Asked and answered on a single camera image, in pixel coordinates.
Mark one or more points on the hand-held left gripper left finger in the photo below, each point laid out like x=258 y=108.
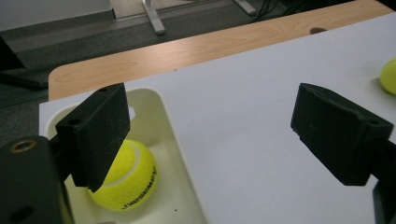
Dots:
x=96 y=133

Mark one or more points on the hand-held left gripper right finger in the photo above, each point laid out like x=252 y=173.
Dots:
x=336 y=137

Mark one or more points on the yellow tennis ball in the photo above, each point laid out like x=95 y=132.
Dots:
x=134 y=180
x=389 y=76

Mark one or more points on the white plastic bin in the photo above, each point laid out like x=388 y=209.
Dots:
x=155 y=124

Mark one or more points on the white table sheet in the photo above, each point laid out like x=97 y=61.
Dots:
x=249 y=124

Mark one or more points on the white metal desk frame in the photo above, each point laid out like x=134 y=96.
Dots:
x=154 y=18

